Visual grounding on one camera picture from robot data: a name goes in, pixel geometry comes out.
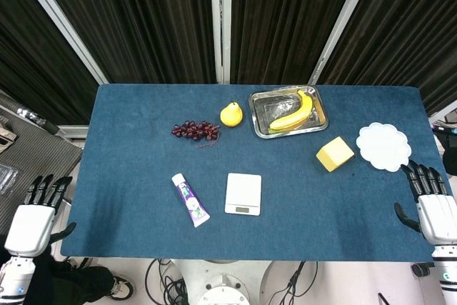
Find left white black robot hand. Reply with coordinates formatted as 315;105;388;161
4;174;77;258

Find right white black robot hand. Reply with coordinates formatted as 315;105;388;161
393;159;457;247

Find purple and white tube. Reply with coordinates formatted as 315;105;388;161
171;173;211;228

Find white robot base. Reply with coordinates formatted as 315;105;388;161
170;260;276;305

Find black corrugated cable conduit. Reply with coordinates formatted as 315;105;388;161
0;91;60;135

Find white kitchen scale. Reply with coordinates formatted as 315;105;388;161
224;172;263;216

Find clear plastic package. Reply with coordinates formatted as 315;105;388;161
0;162;19;197

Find black caster wheel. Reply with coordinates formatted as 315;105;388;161
410;262;435;278

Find black white sneaker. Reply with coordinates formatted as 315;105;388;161
65;257;94;271
106;274;135;301

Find black trousers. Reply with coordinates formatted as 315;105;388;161
19;254;119;305

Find black device with buttons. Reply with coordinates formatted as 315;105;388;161
430;121;457;177

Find white flower-shaped palette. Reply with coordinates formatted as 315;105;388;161
356;122;413;173

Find blue table mat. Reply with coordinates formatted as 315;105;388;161
59;84;447;263

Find yellow cube block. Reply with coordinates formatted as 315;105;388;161
316;136;356;173

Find black pleated curtain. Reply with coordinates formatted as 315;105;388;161
230;0;362;86
30;0;217;85
316;0;457;117
0;0;98;126

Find yellow banana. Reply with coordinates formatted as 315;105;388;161
268;89;314;131

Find dark red grape bunch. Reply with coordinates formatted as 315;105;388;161
171;120;221;149

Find steel rectangular tray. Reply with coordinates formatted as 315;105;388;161
248;85;329;140

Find yellow pear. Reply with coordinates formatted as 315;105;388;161
219;101;243;128

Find grey aluminium frame rail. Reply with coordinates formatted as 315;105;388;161
56;124;89;141

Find black cable bundle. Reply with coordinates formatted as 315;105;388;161
267;260;319;305
144;258;189;305

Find grey aluminium frame post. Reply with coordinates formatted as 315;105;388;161
10;0;109;85
308;0;379;84
209;0;233;84

